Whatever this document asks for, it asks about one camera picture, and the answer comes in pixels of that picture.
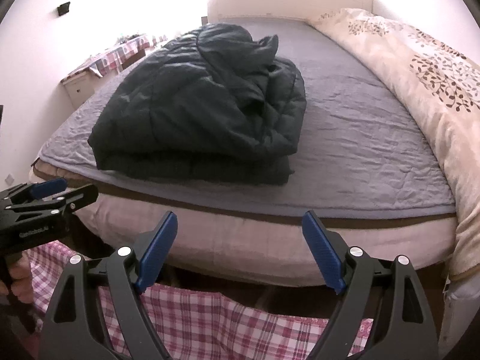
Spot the dark green puffer jacket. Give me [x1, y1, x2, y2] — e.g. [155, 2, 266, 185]
[88, 23, 307, 185]

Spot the pink plaid pajama clothing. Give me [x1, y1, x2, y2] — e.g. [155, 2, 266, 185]
[26, 239, 374, 360]

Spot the person's left hand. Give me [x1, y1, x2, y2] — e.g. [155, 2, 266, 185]
[0, 251, 34, 304]

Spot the brown blanket layer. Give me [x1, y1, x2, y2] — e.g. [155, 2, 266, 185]
[29, 159, 457, 229]

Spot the white bedside drawer cabinet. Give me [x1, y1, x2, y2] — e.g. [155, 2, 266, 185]
[61, 70, 99, 109]

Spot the grey quilted bed cover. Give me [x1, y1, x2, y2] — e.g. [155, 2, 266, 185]
[38, 18, 455, 219]

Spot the beige leaf-pattern duvet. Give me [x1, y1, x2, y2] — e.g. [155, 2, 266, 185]
[307, 8, 479, 281]

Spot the white wall socket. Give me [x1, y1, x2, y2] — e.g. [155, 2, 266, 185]
[5, 174, 14, 185]

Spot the black wall-mounted box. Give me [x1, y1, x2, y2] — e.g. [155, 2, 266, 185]
[56, 2, 71, 17]

